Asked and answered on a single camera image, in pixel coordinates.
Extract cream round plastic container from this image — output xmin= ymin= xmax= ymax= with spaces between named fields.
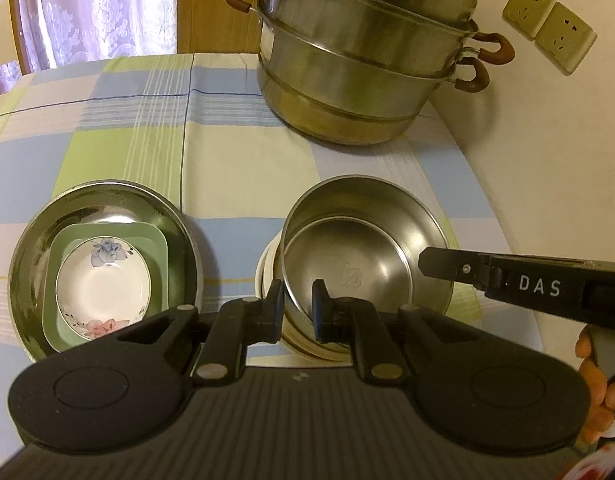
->
xmin=280 ymin=330 xmax=353 ymax=363

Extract red patterned cloth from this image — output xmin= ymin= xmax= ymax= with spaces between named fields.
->
xmin=562 ymin=422 xmax=615 ymax=480

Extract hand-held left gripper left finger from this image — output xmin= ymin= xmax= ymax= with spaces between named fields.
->
xmin=118 ymin=277 xmax=284 ymax=387

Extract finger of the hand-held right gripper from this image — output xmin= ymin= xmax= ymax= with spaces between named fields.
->
xmin=418 ymin=246 xmax=493 ymax=291

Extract person's right hand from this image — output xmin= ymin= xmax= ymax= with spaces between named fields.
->
xmin=575 ymin=325 xmax=615 ymax=443

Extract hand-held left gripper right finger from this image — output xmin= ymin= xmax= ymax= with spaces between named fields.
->
xmin=311 ymin=280 xmax=481 ymax=383

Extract checked pastel tablecloth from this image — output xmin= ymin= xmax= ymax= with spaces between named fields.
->
xmin=0 ymin=52 xmax=545 ymax=461

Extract lace curtain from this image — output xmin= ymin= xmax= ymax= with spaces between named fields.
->
xmin=0 ymin=0 xmax=181 ymax=96

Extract beige wall socket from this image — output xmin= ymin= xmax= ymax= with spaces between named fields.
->
xmin=502 ymin=0 xmax=555 ymax=40
xmin=535 ymin=2 xmax=598 ymax=76

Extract large stainless steel basin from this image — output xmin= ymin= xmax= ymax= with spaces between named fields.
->
xmin=8 ymin=180 xmax=204 ymax=363

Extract stainless steel bowl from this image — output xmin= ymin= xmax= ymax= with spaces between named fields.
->
xmin=280 ymin=175 xmax=455 ymax=361

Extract stacked steel steamer pot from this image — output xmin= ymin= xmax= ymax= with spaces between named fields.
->
xmin=222 ymin=0 xmax=517 ymax=147

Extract wooden chair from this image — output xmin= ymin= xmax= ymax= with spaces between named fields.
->
xmin=0 ymin=0 xmax=26 ymax=101

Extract green square plate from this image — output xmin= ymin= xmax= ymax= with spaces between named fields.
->
xmin=45 ymin=221 xmax=169 ymax=355

